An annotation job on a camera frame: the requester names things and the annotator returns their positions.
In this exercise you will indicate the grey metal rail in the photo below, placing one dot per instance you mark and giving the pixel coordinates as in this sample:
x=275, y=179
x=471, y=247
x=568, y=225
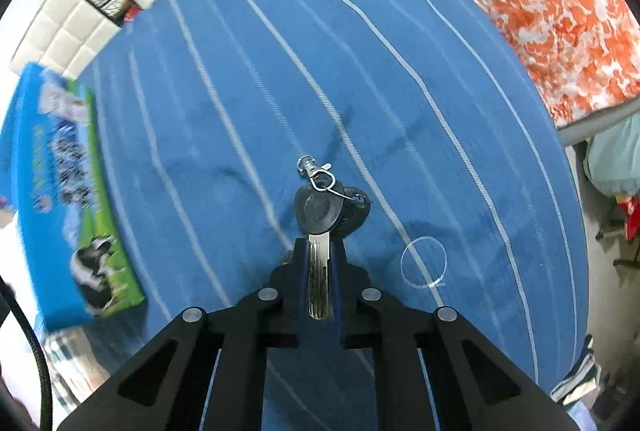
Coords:
x=600, y=123

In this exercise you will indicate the plaid cloth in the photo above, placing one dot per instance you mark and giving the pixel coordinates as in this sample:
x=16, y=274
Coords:
x=75, y=371

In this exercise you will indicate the blue printed cardboard box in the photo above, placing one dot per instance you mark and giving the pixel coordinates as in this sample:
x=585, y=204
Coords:
x=65, y=171

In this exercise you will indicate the orange floral blanket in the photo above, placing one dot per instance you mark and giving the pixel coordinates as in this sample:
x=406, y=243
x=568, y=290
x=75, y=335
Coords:
x=565, y=11

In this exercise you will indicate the black-headed key with clip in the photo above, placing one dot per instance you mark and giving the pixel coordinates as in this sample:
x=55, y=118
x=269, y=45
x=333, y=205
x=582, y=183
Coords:
x=317, y=211

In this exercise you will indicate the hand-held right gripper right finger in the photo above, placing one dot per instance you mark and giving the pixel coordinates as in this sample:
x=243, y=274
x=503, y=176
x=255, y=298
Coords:
x=336, y=281

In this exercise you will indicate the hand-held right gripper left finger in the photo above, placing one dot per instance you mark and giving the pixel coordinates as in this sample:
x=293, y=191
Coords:
x=301, y=281

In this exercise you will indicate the teal cloth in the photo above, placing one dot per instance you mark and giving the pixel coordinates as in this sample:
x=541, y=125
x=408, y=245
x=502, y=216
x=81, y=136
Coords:
x=615, y=156

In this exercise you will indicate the blue striped mat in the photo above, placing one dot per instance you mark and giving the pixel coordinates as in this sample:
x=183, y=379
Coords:
x=350, y=61

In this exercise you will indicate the green striped cloth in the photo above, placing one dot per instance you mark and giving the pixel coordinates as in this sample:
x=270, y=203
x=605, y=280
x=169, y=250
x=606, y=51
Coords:
x=575, y=371

